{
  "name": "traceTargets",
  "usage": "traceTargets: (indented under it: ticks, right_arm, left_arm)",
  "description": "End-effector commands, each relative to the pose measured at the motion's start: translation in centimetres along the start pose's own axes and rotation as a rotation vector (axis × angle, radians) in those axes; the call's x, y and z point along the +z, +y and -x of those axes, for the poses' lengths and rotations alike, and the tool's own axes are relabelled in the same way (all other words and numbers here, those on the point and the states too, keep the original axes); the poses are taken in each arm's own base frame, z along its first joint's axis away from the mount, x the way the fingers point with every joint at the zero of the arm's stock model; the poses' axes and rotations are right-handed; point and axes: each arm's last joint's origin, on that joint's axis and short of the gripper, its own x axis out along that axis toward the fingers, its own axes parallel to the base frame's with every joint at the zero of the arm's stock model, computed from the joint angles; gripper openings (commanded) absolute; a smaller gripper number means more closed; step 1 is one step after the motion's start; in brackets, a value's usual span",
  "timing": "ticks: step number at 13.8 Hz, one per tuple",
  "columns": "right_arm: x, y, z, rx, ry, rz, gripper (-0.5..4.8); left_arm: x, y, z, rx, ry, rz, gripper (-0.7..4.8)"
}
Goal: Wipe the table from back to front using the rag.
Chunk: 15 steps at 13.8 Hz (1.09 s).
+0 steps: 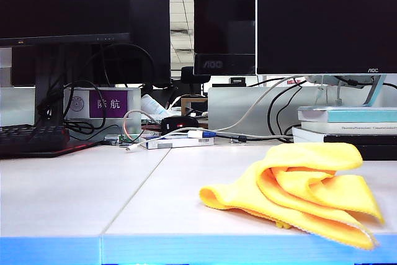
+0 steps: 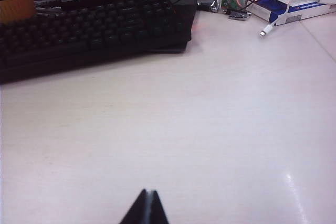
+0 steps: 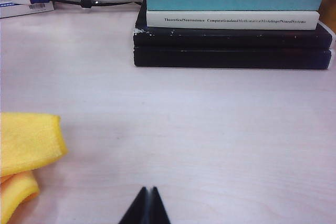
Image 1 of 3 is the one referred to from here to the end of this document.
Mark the yellow microfibre rag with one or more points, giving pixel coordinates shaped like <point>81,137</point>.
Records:
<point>294,190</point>

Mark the black mouse with red light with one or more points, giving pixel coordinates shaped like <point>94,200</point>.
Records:
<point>178,123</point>

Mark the grey desk divider panel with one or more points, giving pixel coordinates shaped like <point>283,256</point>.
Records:
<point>229,103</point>
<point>15,106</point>

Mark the blue and white carton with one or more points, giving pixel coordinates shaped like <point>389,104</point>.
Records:
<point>173,144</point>

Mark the white plastic packet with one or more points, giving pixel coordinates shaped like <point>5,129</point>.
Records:
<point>152,103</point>

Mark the green circuit board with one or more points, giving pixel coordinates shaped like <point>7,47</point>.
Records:
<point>124,138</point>

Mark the purple acrylic name sign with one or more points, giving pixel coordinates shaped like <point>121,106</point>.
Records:
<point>108,103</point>

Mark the black AOC monitor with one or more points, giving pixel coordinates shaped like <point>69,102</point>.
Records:
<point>223,23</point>

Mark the matte black monitor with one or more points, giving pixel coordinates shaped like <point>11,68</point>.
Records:
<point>152,29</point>

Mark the black desk pad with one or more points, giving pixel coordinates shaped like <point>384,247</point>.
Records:
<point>62,153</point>

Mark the black monitor stand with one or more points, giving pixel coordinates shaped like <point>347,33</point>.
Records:
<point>49,85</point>

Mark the teal book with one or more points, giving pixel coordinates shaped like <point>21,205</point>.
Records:
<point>356,117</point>

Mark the black keyboard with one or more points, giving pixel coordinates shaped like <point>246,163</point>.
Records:
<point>31,137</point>

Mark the silver monitor stand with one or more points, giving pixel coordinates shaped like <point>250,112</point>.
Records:
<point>375,91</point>

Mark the wooden box frame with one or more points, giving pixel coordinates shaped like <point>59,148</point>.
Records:
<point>184,106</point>

